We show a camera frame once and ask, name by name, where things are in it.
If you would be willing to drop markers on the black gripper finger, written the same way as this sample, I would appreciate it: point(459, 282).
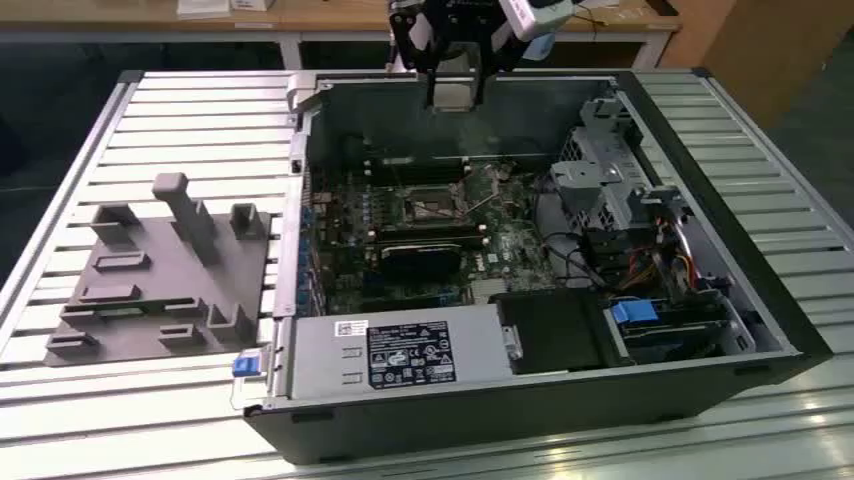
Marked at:
point(483, 92)
point(433, 92)

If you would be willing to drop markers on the silver square CPU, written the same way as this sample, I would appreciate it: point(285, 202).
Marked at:
point(457, 97)

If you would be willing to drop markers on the CPU socket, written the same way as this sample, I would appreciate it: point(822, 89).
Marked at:
point(427, 205)

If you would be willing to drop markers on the silver coin battery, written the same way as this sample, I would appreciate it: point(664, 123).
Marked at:
point(505, 171)

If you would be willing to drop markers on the gray metal drive cage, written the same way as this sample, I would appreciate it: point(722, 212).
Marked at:
point(594, 180)

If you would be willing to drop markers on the green motherboard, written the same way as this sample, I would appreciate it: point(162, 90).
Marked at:
point(514, 240)

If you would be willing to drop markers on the black graphics card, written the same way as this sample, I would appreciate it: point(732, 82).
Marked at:
point(421, 262)

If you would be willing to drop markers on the silver chipset heatsink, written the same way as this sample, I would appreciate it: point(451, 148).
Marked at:
point(489, 290)

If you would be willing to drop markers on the wooden cabinet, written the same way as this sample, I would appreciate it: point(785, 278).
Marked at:
point(768, 50)

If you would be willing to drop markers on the hard disk in blue carrier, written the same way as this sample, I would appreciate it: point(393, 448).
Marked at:
point(634, 312)

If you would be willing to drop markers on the wooden desk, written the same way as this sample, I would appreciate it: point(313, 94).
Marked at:
point(100, 17)

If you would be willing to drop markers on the gray power supply with label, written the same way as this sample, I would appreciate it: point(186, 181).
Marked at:
point(321, 360)

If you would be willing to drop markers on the gray plastic parts rack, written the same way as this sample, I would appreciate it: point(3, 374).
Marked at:
point(154, 280)

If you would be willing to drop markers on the blue case latch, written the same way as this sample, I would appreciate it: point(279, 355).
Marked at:
point(247, 365)

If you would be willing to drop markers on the black open PC case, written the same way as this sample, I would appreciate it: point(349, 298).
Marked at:
point(534, 415)

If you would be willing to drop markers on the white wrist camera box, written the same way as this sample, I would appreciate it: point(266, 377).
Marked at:
point(527, 20)

